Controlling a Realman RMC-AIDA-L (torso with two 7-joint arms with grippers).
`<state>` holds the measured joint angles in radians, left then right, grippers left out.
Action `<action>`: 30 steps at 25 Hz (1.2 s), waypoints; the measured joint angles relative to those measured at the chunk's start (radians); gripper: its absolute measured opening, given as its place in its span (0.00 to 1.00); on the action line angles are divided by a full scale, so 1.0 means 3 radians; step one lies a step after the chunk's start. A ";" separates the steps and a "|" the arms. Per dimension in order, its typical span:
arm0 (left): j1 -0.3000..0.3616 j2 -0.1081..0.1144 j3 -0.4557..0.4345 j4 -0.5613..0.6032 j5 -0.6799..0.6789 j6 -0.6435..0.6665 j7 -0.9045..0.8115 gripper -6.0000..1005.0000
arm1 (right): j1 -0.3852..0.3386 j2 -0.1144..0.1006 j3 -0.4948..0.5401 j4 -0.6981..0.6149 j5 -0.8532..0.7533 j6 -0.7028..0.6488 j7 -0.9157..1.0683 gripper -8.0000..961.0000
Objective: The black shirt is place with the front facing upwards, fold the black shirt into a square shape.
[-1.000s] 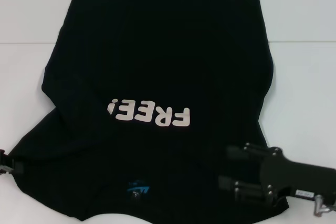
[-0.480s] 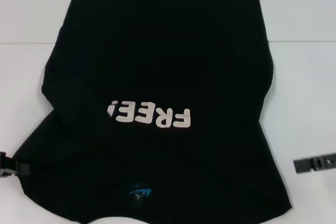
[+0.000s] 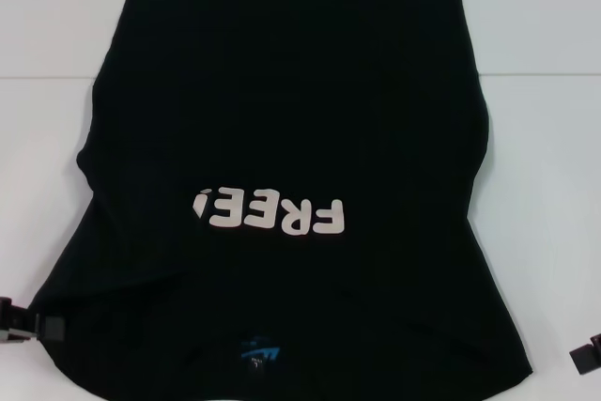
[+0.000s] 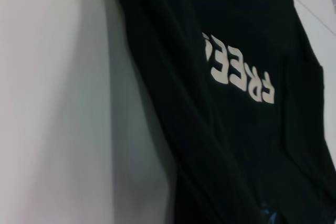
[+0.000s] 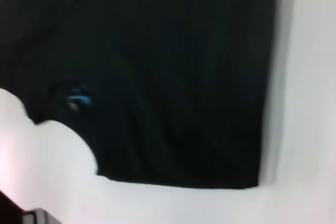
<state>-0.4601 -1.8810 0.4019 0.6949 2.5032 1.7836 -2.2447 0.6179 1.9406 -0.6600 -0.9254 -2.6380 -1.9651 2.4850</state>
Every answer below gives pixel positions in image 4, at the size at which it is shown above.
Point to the black T-shirt with FREE print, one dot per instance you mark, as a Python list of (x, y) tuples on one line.
[(236, 142)]

